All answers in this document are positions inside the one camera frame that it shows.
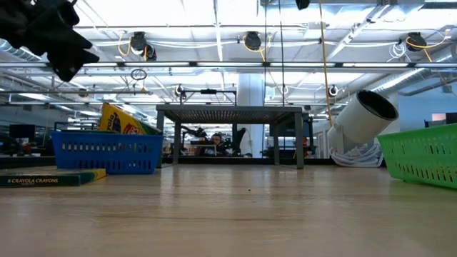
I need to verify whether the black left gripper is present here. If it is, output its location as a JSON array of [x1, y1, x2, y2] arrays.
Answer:
[[0, 0, 101, 83]]

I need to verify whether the yellow green Crayola crayon box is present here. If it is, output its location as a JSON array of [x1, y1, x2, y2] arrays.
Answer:
[[0, 168, 107, 188], [97, 102, 164, 136]]

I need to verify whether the blue plastic basket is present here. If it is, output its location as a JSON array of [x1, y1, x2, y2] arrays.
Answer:
[[50, 130, 164, 176]]

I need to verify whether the black computer monitor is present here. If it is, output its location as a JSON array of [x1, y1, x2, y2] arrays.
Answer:
[[9, 124, 36, 141], [423, 112, 457, 128]]

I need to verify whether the grey perforated metal shelf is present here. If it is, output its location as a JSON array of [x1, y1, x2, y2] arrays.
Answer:
[[156, 104, 307, 170]]

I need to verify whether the person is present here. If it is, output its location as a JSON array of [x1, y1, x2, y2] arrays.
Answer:
[[209, 132, 225, 156]]

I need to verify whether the green plastic basket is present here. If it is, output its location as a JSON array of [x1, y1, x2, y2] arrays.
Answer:
[[377, 123, 457, 191]]

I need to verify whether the yellow power cord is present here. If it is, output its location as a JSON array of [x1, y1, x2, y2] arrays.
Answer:
[[318, 0, 333, 129]]

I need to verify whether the black hanging cable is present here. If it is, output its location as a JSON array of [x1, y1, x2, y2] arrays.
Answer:
[[263, 0, 268, 108]]

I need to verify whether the black aluminium table frame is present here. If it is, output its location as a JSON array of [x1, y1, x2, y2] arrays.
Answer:
[[0, 155, 336, 170]]

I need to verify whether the silver ventilation duct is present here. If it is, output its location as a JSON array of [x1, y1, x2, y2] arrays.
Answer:
[[371, 67, 457, 94]]

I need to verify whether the white bundled lamp cord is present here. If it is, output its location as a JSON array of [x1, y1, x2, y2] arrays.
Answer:
[[330, 142, 386, 168]]

